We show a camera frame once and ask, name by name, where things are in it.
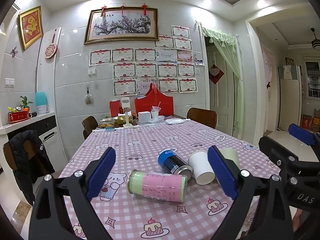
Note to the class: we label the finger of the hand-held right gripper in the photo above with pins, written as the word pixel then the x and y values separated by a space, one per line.
pixel 273 150
pixel 301 133

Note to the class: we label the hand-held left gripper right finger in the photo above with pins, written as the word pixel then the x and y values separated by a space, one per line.
pixel 221 172

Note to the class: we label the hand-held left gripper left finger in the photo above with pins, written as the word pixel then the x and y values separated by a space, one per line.
pixel 102 170

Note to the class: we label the white paper cup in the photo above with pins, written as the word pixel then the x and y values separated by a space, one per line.
pixel 201 166

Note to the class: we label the pale green cup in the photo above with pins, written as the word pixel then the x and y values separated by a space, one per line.
pixel 231 156

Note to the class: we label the white cup with straws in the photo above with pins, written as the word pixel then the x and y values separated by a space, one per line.
pixel 155 115

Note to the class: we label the person's right hand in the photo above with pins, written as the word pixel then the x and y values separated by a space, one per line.
pixel 297 217

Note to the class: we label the cardboard box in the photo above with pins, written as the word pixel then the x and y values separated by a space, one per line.
pixel 306 122

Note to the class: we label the wooden chair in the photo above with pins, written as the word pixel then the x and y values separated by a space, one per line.
pixel 90 126
pixel 7 155
pixel 202 116

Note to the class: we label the snack tray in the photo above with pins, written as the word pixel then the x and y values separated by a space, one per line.
pixel 106 124

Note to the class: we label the blue and black can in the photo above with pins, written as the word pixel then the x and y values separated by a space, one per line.
pixel 172 162

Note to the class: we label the pink checkered tablecloth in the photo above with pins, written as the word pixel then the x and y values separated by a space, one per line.
pixel 150 140

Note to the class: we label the pink and green canister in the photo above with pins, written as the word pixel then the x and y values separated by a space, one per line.
pixel 160 186

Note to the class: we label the white counter cabinet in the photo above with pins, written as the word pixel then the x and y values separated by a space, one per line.
pixel 53 135

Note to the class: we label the green door curtain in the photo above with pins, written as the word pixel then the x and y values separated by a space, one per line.
pixel 240 100

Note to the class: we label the small red box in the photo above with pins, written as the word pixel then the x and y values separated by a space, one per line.
pixel 115 108

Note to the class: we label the white square box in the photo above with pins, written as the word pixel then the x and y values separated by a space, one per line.
pixel 144 117

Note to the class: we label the white plastic bag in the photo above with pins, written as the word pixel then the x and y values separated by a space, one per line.
pixel 175 121

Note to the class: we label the white phone stand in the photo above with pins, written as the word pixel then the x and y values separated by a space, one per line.
pixel 126 103

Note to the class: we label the white door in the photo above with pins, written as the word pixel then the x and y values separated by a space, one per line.
pixel 222 100

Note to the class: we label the black padded jacket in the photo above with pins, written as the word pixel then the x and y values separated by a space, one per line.
pixel 27 160

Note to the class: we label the pink curtain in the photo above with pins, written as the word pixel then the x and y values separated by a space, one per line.
pixel 268 65

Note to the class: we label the red gift bag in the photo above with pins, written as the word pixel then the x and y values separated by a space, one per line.
pixel 165 103

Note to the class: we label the teal and white appliance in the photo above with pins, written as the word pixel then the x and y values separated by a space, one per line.
pixel 42 101

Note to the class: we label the ceiling fan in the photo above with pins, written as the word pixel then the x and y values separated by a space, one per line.
pixel 315 42

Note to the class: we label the red diamond door decoration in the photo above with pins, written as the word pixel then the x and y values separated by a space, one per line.
pixel 216 73

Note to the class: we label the red tin box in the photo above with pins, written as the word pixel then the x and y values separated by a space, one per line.
pixel 18 117

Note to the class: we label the small potted plant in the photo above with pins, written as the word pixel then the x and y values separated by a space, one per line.
pixel 25 103

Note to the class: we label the group of award certificates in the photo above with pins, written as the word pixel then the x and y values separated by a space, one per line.
pixel 145 70

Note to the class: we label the round wooden hanging ornament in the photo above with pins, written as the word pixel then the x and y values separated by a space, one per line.
pixel 51 51

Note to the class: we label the framed blossom painting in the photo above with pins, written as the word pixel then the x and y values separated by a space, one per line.
pixel 121 25

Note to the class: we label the red and gold framed picture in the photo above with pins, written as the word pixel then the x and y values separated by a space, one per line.
pixel 30 27

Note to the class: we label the grey hanging wall ornament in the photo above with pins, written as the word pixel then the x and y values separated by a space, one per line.
pixel 88 99

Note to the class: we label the white wall socket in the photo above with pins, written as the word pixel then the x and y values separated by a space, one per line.
pixel 91 71
pixel 198 70

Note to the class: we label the small wall photo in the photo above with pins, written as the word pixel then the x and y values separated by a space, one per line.
pixel 199 62

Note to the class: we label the white double wall switch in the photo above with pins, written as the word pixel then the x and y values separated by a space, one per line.
pixel 10 82

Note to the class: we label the butterfly wall decoration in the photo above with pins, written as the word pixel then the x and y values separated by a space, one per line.
pixel 13 51

